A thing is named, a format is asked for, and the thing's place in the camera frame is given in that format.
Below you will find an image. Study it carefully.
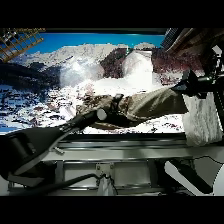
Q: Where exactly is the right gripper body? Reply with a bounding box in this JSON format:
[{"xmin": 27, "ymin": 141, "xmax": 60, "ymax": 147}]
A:
[{"xmin": 170, "ymin": 68, "xmax": 203, "ymax": 100}]

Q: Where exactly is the white garment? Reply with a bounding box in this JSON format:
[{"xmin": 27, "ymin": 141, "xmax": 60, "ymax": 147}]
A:
[{"xmin": 181, "ymin": 92, "xmax": 224, "ymax": 148}]

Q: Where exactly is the silver frame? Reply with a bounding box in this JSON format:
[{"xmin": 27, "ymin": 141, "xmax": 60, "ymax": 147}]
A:
[{"xmin": 0, "ymin": 133, "xmax": 224, "ymax": 197}]

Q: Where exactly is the black cable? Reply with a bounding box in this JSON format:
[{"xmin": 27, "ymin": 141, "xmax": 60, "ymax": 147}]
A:
[{"xmin": 6, "ymin": 171, "xmax": 117, "ymax": 197}]

